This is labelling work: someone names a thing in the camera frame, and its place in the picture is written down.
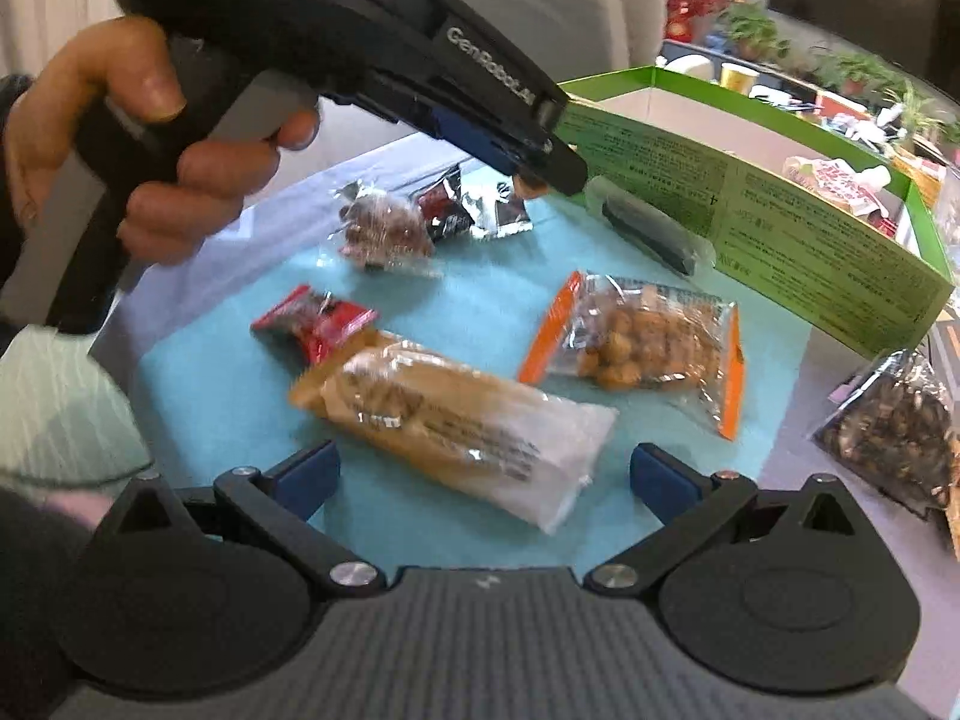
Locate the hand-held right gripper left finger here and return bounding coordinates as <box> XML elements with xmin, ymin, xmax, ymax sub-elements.
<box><xmin>111</xmin><ymin>439</ymin><xmax>387</xmax><ymax>605</ymax></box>

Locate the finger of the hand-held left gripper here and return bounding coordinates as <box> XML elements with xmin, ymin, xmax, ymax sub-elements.
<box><xmin>431</xmin><ymin>105</ymin><xmax>591</xmax><ymax>196</ymax></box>

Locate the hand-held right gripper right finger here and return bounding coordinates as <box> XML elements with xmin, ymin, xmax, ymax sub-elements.
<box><xmin>585</xmin><ymin>442</ymin><xmax>863</xmax><ymax>602</ymax></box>

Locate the striped leaf potted plant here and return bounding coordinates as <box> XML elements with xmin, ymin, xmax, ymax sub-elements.
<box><xmin>885</xmin><ymin>79</ymin><xmax>946</xmax><ymax>140</ymax></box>

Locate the clear packet of brown nuts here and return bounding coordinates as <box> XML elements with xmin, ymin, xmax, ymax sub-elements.
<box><xmin>334</xmin><ymin>180</ymin><xmax>443</xmax><ymax>276</ymax></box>

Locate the green cardboard box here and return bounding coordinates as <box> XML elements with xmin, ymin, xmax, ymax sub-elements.
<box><xmin>555</xmin><ymin>66</ymin><xmax>955</xmax><ymax>359</ymax></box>

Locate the small dark red snack packet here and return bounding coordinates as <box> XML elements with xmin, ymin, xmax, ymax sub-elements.
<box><xmin>250</xmin><ymin>283</ymin><xmax>380</xmax><ymax>366</ymax></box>

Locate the long tan snack packet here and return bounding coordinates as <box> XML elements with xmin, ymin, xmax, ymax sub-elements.
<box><xmin>289</xmin><ymin>330</ymin><xmax>620</xmax><ymax>535</ymax></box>

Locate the black stick snack packet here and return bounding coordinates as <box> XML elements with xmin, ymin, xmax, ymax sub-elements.
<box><xmin>585</xmin><ymin>176</ymin><xmax>718</xmax><ymax>276</ymax></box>

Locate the green potted plant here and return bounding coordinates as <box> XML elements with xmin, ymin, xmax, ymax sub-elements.
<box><xmin>720</xmin><ymin>4</ymin><xmax>788</xmax><ymax>61</ymax></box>
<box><xmin>810</xmin><ymin>45</ymin><xmax>893</xmax><ymax>95</ymax></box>

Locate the pale green cloth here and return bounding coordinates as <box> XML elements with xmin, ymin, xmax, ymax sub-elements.
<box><xmin>0</xmin><ymin>324</ymin><xmax>155</xmax><ymax>500</ymax></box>

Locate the red flower decoration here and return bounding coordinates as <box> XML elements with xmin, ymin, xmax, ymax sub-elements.
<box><xmin>666</xmin><ymin>0</ymin><xmax>725</xmax><ymax>42</ymax></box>

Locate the pink snack packet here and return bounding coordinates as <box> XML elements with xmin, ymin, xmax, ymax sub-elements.
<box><xmin>784</xmin><ymin>156</ymin><xmax>912</xmax><ymax>215</ymax></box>

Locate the clear bag of dark seeds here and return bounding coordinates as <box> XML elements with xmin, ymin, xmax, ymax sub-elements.
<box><xmin>810</xmin><ymin>349</ymin><xmax>960</xmax><ymax>518</ymax></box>

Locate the beige sofa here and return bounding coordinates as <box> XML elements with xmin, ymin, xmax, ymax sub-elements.
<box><xmin>390</xmin><ymin>0</ymin><xmax>670</xmax><ymax>87</ymax></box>

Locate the orange edged peanut packet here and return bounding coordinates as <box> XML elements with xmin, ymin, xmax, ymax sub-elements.
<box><xmin>517</xmin><ymin>270</ymin><xmax>748</xmax><ymax>441</ymax></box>

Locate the person's left hand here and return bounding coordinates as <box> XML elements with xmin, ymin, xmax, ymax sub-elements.
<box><xmin>0</xmin><ymin>15</ymin><xmax>321</xmax><ymax>269</ymax></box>

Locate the person's left forearm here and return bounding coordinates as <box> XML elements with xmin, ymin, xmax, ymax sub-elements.
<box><xmin>0</xmin><ymin>75</ymin><xmax>38</xmax><ymax>293</ymax></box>

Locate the teal printed tablecloth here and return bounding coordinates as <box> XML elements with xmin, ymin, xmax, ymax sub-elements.
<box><xmin>97</xmin><ymin>120</ymin><xmax>960</xmax><ymax>571</ymax></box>

